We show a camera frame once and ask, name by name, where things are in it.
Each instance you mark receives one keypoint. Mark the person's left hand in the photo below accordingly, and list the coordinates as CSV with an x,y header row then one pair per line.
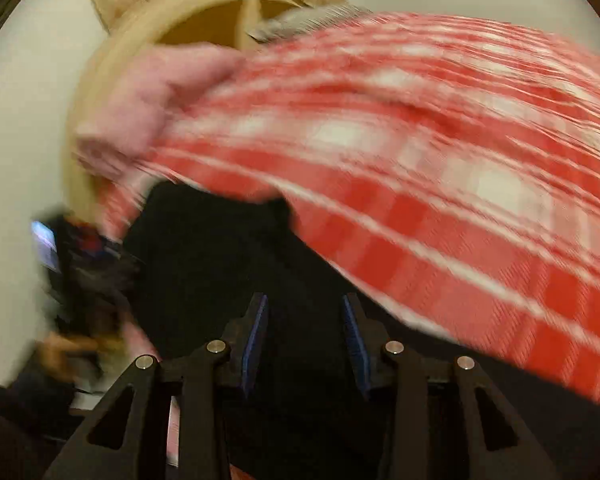
x,y
77,358

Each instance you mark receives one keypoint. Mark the red plaid bed sheet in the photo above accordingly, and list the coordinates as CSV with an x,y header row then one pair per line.
x,y
449,166

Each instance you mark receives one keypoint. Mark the grey patterned pillow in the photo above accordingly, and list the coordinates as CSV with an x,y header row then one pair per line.
x,y
303,20

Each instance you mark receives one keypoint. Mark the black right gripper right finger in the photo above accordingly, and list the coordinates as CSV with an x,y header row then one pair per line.
x,y
420,399

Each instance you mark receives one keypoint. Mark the black pants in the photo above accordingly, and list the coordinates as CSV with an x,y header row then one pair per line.
x,y
200,260

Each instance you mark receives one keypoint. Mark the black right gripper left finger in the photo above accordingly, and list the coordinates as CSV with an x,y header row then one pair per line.
x,y
125,435

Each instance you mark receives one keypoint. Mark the pink folded quilt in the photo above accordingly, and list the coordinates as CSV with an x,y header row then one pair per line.
x,y
156,83

